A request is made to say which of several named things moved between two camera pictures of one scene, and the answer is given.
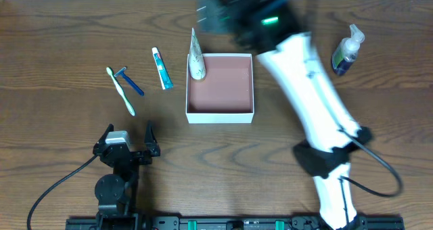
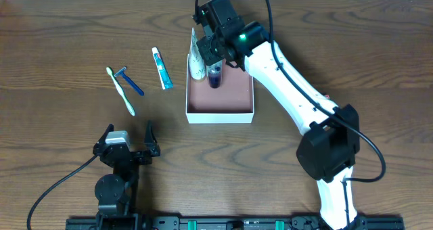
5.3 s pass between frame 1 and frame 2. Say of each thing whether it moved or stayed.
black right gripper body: moved
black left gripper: stayed
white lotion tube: stayed
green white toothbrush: stayed
